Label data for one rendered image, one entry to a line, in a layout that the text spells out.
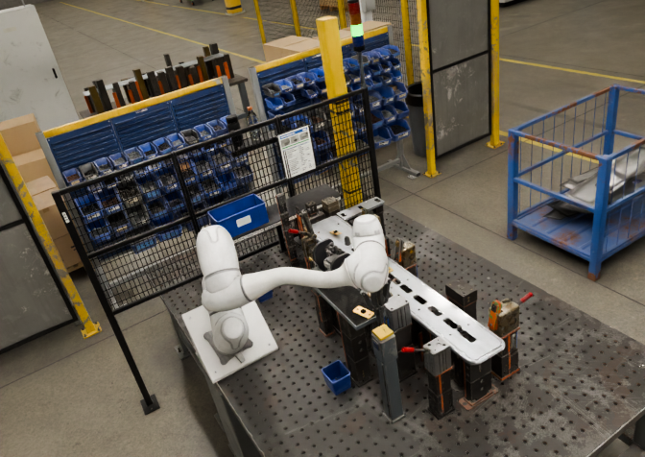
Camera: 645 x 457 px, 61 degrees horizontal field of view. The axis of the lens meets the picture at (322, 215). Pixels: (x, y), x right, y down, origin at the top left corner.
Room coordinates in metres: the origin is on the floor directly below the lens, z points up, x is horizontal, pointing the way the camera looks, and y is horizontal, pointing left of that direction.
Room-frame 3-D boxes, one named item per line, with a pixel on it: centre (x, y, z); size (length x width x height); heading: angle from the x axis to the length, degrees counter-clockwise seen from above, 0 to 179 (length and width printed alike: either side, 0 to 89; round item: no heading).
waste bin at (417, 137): (5.65, -1.34, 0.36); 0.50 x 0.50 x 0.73
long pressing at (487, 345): (2.16, -0.26, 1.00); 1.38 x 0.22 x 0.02; 24
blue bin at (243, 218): (2.83, 0.48, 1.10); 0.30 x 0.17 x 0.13; 115
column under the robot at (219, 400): (2.11, 0.56, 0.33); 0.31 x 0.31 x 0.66; 27
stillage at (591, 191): (3.60, -2.16, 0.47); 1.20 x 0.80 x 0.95; 116
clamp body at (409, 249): (2.30, -0.38, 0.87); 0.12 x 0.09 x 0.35; 114
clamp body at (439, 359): (1.57, -0.34, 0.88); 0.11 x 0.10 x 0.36; 114
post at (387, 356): (1.59, -0.14, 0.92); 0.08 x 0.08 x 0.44; 24
